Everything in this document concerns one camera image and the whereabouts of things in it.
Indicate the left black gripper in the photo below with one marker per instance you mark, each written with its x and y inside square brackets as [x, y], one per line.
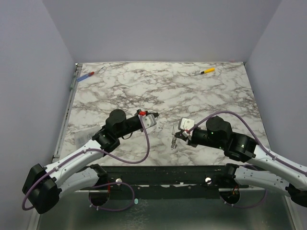
[137, 111]

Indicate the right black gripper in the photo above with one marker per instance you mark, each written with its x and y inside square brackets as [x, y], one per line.
[183, 136]

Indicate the metal carabiner with key rings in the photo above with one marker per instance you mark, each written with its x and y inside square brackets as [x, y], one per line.
[174, 139]

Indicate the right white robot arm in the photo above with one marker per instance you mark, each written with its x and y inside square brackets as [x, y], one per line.
[278, 173]

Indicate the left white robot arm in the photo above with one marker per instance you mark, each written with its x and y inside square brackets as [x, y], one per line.
[44, 186]

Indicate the yellow screwdriver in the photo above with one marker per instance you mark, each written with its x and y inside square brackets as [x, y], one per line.
[208, 71]

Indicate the blue red screwdriver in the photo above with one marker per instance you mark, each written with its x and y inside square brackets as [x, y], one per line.
[85, 76]

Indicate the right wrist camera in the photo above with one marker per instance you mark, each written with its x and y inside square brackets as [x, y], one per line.
[186, 124]

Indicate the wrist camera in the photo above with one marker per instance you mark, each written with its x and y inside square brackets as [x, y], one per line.
[186, 124]
[148, 119]

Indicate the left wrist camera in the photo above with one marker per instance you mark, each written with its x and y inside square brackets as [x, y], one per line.
[148, 119]

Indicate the black mounting rail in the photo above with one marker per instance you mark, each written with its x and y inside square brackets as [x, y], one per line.
[162, 182]

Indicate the aluminium side rail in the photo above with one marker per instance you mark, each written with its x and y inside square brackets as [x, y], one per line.
[59, 144]

